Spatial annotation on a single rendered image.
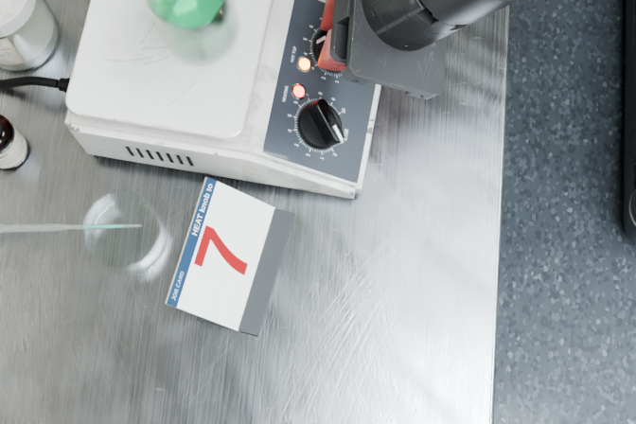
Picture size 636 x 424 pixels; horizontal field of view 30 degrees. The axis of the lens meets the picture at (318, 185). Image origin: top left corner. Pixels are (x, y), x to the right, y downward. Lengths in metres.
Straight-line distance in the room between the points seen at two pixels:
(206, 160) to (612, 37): 1.01
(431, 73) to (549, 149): 0.93
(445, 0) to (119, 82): 0.24
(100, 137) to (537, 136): 0.94
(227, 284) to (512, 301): 0.83
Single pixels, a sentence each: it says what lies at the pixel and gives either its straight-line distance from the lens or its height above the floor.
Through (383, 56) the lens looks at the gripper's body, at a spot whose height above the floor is 0.90.
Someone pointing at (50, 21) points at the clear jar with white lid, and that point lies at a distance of 0.88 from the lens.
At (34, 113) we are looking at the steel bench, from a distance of 0.89.
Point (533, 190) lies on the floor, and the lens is 1.63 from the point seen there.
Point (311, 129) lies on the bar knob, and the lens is 0.79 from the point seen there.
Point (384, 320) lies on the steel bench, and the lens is 0.82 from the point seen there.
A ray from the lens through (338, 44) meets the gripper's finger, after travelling 0.72.
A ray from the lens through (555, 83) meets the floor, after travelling 1.68.
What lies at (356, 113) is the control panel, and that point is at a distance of 0.82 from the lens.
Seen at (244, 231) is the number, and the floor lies 0.77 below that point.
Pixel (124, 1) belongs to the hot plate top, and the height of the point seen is 0.84.
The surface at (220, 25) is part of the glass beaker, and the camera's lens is 0.74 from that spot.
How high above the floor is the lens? 1.55
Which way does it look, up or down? 74 degrees down
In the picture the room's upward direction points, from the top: 10 degrees counter-clockwise
